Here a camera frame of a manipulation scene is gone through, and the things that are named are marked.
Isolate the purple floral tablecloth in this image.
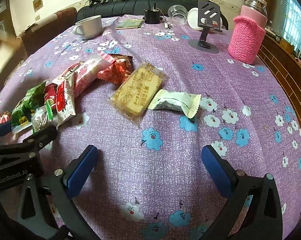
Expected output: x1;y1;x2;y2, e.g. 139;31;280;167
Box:
0;14;301;240

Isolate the brown chair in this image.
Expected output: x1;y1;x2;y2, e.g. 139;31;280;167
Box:
17;7;77;58

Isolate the pink bottle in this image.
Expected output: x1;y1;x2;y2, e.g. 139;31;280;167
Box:
240;0;268;29

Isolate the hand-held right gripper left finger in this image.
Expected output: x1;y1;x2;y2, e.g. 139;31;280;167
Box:
17;145;101;240

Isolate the black leather sofa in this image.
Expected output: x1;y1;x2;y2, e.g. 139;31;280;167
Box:
77;0;228;23

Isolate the pink snack packet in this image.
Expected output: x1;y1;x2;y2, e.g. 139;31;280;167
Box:
74;54;116;98

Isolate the small red snack packet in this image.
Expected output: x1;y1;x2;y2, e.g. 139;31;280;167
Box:
0;111;12;125
44;84;57;106

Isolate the dark grey phone stand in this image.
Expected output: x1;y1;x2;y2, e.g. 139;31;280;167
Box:
188;0;221;54

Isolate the yellow biscuit packet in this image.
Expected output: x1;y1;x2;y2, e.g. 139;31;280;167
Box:
108;62;166;127

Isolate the clear green-striped candy wrapper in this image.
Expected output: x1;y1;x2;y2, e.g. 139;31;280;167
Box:
31;103;55;133

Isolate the dark red snack packet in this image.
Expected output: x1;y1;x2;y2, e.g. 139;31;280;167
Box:
97;54;134;85

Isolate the wooden glass door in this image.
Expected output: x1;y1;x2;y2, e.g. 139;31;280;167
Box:
0;0;16;45

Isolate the pink knitted sleeve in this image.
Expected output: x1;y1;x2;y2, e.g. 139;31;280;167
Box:
228;16;266;64

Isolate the green booklet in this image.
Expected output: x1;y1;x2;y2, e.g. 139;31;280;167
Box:
115;19;145;30

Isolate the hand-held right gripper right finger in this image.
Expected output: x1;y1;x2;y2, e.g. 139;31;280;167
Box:
202;145;283;240

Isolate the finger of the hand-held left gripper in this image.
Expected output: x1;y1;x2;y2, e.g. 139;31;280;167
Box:
0;126;58;167
0;120;12;145

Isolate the black pen holder cup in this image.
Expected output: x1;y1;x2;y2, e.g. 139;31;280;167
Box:
144;2;164;25

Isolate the red white cartoon snack packet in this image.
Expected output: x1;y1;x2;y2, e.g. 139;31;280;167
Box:
56;80;77;127
52;62;81;85

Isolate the white mug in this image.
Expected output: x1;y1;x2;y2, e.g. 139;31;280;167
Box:
73;15;104;40

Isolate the wooden cabinet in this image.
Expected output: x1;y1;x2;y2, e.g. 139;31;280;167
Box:
257;25;301;140

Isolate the pale green snack packet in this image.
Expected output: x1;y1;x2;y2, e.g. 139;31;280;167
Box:
147;89;202;119

